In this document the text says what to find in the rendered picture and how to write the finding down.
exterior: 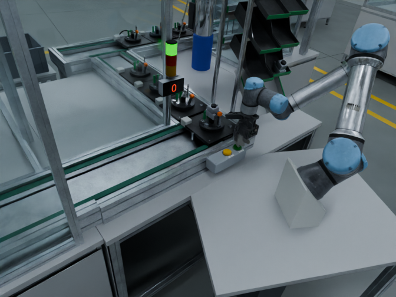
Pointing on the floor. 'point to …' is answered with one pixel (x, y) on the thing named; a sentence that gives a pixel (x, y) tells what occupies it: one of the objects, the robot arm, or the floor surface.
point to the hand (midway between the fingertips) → (237, 144)
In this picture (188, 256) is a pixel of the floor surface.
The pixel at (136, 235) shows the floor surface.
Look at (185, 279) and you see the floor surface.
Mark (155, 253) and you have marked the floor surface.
